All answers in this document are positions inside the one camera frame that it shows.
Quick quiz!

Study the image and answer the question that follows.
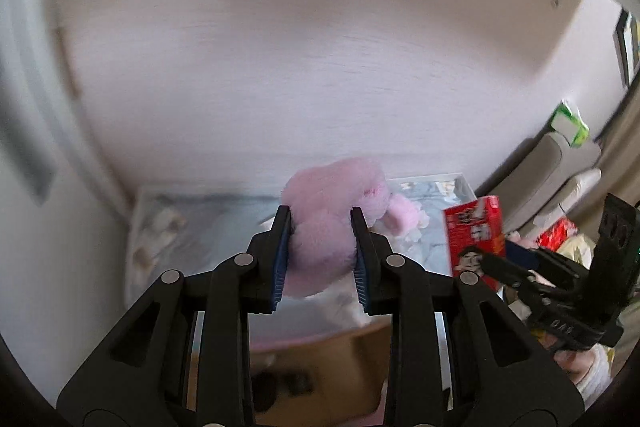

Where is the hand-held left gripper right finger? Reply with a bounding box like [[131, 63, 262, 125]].
[[350, 208, 585, 427]]

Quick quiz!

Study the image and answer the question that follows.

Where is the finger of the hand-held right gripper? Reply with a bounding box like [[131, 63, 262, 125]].
[[480, 252, 535, 294], [505, 239, 542, 274]]

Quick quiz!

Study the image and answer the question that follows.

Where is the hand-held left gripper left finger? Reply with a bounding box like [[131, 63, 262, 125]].
[[56, 205, 293, 427]]

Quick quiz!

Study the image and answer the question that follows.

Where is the red printed box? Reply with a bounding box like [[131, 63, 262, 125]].
[[443, 196, 506, 290]]

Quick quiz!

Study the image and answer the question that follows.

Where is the pink plush toy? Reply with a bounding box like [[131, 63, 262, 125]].
[[279, 158, 423, 299]]

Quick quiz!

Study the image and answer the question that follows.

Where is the pink striped cardboard box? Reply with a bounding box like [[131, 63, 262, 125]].
[[249, 321, 397, 427]]

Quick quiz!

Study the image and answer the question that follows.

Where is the person's right forearm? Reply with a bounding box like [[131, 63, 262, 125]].
[[572, 347, 615, 402]]

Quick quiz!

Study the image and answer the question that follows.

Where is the blue floral cloth desktop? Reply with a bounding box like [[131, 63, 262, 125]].
[[124, 172, 478, 343]]

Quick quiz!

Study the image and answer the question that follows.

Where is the person's right hand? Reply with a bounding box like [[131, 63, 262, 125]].
[[552, 349, 596, 378]]

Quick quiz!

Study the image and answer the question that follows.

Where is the red snack packet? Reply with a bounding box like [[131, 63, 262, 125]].
[[536, 217, 576, 253]]

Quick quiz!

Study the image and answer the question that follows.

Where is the grey sofa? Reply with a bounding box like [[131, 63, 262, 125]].
[[475, 132, 603, 230]]

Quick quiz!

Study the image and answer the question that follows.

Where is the green tissue packet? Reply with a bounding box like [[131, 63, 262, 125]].
[[550, 101, 590, 148]]

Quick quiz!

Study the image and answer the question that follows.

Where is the dark picture frame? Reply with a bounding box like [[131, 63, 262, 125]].
[[614, 9, 640, 88]]

